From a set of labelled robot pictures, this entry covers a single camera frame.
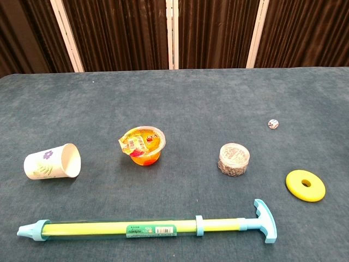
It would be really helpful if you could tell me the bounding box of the blue-grey velvet table cloth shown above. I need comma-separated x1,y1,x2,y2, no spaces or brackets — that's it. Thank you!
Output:
0,66,349,262

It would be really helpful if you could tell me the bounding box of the orange jelly fruit cup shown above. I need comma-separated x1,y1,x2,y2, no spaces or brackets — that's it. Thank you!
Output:
118,126,166,166

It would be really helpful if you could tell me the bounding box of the clear round paper clip box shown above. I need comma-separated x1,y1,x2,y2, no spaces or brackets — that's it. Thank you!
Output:
217,142,251,177

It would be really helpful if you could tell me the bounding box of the dark brown pleated screen panel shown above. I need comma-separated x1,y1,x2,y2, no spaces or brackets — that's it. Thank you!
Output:
254,0,349,69
62,0,170,73
0,0,74,79
178,0,260,70

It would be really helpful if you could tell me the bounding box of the blue and yellow water pump toy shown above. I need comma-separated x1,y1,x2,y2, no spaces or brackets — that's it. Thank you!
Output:
16,199,278,245

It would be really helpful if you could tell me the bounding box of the white paper cup with flower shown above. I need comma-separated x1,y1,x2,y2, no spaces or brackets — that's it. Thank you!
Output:
23,143,82,180

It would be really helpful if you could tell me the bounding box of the white folding screen post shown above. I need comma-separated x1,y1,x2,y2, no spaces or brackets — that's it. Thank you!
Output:
50,0,85,73
245,0,270,69
166,0,180,70

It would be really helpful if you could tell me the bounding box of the yellow flat ring disc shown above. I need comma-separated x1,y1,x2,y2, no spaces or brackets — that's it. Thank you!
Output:
285,169,327,203

